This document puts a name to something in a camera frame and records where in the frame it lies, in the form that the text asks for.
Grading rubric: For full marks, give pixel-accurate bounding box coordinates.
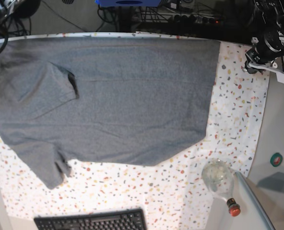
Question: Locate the terrazzo pattern tablecloth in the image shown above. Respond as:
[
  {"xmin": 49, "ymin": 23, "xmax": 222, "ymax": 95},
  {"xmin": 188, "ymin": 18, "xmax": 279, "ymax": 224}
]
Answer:
[{"xmin": 0, "ymin": 33, "xmax": 270, "ymax": 230}]

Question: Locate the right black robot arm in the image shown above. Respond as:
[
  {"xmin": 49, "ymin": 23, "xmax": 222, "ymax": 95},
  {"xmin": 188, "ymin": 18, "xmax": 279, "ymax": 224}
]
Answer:
[{"xmin": 0, "ymin": 0, "xmax": 41, "ymax": 54}]

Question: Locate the blue box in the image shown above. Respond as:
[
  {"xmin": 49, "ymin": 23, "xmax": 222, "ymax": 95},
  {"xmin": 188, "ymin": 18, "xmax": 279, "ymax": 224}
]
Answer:
[{"xmin": 95, "ymin": 0, "xmax": 162, "ymax": 7}]

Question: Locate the black keyboard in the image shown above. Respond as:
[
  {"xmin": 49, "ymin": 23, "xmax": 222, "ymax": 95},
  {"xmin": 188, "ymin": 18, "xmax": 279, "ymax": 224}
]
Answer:
[{"xmin": 34, "ymin": 209, "xmax": 147, "ymax": 230}]

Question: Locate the green tape roll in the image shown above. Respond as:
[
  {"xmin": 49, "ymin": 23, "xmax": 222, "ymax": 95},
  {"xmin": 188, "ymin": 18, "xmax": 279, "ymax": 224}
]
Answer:
[{"xmin": 270, "ymin": 152, "xmax": 283, "ymax": 167}]

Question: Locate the clear glass bottle red cap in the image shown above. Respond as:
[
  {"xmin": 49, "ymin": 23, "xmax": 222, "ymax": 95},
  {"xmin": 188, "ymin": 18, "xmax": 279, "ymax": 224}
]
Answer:
[{"xmin": 201, "ymin": 159, "xmax": 241, "ymax": 217}]

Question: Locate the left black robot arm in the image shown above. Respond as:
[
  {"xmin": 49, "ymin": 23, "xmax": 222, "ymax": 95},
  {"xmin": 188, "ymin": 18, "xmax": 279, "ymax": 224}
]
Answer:
[{"xmin": 244, "ymin": 0, "xmax": 284, "ymax": 74}]

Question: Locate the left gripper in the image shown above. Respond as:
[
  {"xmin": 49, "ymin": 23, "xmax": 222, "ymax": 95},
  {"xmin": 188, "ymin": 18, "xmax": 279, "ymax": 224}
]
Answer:
[{"xmin": 243, "ymin": 37, "xmax": 271, "ymax": 74}]

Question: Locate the grey t-shirt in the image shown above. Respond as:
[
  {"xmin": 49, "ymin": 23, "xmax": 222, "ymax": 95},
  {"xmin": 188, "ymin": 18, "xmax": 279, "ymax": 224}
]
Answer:
[{"xmin": 0, "ymin": 37, "xmax": 220, "ymax": 189}]

